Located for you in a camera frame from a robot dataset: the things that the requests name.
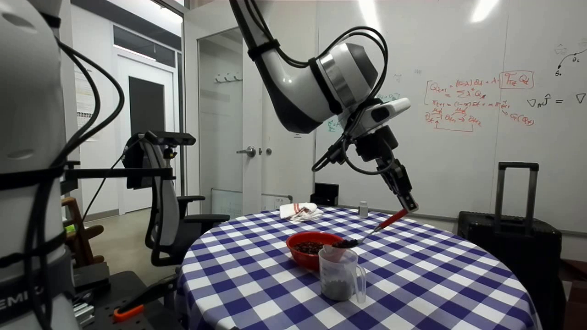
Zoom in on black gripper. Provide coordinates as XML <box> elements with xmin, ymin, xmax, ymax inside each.
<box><xmin>354</xmin><ymin>124</ymin><xmax>420</xmax><ymax>212</ymax></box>

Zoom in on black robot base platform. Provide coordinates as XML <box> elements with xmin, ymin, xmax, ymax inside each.
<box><xmin>71</xmin><ymin>271</ymin><xmax>185</xmax><ymax>330</ymax></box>

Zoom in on clear plastic measuring jug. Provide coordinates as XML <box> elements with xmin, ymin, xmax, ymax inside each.
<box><xmin>317</xmin><ymin>244</ymin><xmax>368</xmax><ymax>304</ymax></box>

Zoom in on brown beans in jug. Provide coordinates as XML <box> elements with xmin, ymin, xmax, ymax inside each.
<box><xmin>321</xmin><ymin>277</ymin><xmax>354</xmax><ymax>302</ymax></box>

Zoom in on whiteboard with writing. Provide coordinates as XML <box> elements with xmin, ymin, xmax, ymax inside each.
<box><xmin>313</xmin><ymin>0</ymin><xmax>587</xmax><ymax>234</ymax></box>

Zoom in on small black box device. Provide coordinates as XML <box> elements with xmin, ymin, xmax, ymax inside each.
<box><xmin>310</xmin><ymin>181</ymin><xmax>341</xmax><ymax>209</ymax></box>

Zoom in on blue white checkered tablecloth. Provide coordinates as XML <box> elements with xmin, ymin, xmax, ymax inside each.
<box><xmin>176</xmin><ymin>205</ymin><xmax>543</xmax><ymax>330</ymax></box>

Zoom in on white towel red stripes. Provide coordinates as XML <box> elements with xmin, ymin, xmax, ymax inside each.
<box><xmin>278</xmin><ymin>201</ymin><xmax>322</xmax><ymax>223</ymax></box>

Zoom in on brown beans in bowl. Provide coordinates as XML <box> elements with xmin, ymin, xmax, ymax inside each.
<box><xmin>293</xmin><ymin>240</ymin><xmax>324</xmax><ymax>256</ymax></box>

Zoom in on red bowl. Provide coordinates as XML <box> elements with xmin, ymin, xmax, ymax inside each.
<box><xmin>284</xmin><ymin>229</ymin><xmax>344</xmax><ymax>273</ymax></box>

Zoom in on white door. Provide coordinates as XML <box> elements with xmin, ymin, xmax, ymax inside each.
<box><xmin>196</xmin><ymin>11</ymin><xmax>293</xmax><ymax>216</ymax></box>

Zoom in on black office chair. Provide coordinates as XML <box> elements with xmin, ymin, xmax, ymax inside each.
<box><xmin>124</xmin><ymin>132</ymin><xmax>231</xmax><ymax>267</ymax></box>

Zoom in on black horizontal mounting bar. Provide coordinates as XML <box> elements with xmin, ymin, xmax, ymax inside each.
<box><xmin>60</xmin><ymin>161</ymin><xmax>176</xmax><ymax>183</ymax></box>

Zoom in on brown wooden stand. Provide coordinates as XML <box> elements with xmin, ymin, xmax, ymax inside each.
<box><xmin>60</xmin><ymin>194</ymin><xmax>106</xmax><ymax>267</ymax></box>

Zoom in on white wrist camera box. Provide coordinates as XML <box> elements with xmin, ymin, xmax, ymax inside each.
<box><xmin>346</xmin><ymin>95</ymin><xmax>412</xmax><ymax>139</ymax></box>

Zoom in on black suitcase with handle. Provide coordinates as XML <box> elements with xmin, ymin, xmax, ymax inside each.
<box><xmin>456</xmin><ymin>161</ymin><xmax>565</xmax><ymax>330</ymax></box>

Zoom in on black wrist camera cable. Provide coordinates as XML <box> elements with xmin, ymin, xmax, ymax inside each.
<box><xmin>242</xmin><ymin>0</ymin><xmax>390</xmax><ymax>176</ymax></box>

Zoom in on black stereo camera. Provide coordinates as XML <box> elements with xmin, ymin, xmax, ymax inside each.
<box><xmin>143</xmin><ymin>128</ymin><xmax>198</xmax><ymax>148</ymax></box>

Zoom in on orange handled tool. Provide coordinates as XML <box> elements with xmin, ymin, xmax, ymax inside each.
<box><xmin>111</xmin><ymin>302</ymin><xmax>146</xmax><ymax>324</ymax></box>

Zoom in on black cable bundle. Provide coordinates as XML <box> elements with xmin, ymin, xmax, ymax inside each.
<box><xmin>23</xmin><ymin>36</ymin><xmax>128</xmax><ymax>330</ymax></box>

